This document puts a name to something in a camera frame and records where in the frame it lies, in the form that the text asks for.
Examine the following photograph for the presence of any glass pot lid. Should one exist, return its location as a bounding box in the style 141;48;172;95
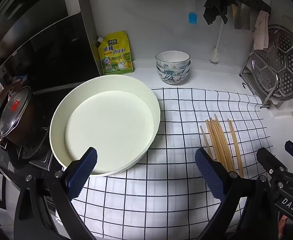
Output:
0;86;32;138

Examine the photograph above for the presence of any dark cooking pot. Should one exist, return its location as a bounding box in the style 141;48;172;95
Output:
0;85;46;162

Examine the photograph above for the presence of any white dish brush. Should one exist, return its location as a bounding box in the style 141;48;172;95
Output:
210;21;224;63

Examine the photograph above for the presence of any pink hanging cloth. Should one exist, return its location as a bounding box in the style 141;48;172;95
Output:
253;10;270;50

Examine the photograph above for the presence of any black gas stove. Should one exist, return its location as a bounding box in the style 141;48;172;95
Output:
0;122;59;180

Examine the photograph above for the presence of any black hanging cloth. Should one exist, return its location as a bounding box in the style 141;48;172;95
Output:
203;0;238;25

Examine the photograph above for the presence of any steel wire rack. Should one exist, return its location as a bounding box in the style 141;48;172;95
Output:
239;51;279;109

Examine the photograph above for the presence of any pile of wooden chopsticks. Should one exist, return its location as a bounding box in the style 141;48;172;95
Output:
200;114;244;179

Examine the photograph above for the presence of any white round basin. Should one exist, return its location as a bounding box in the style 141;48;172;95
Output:
50;74;161;178

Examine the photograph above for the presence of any yellow seasoning pouch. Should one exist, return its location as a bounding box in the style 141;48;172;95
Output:
97;31;134;75

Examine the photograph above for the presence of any steel cleaver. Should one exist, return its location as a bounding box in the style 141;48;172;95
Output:
233;2;251;30

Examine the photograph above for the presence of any blue silicone spatula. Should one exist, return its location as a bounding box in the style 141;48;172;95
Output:
188;0;197;25

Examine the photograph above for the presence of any black range hood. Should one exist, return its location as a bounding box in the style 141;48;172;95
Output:
0;0;102;93

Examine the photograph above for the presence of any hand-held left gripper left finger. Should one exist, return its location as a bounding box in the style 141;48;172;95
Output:
14;147;98;240

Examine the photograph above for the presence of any perforated steel steamer plate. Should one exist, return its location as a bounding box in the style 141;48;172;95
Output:
250;25;293;103

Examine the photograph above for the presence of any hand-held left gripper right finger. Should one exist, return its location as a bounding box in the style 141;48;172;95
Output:
195;148;279;240

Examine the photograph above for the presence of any black grid white cloth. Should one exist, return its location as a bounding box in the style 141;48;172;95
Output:
55;87;274;240

